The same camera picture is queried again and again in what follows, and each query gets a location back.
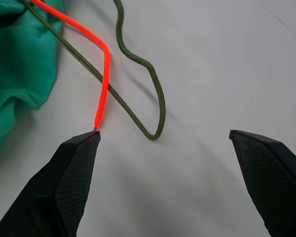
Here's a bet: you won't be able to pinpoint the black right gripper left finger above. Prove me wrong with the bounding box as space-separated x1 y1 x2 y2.
0 130 101 237

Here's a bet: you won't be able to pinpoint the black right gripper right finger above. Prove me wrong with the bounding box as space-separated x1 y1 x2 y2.
229 129 296 237

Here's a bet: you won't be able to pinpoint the green shorts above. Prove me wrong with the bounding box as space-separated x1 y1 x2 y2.
0 0 66 165

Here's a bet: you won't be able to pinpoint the green wire hanger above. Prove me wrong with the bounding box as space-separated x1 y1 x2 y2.
19 0 166 141

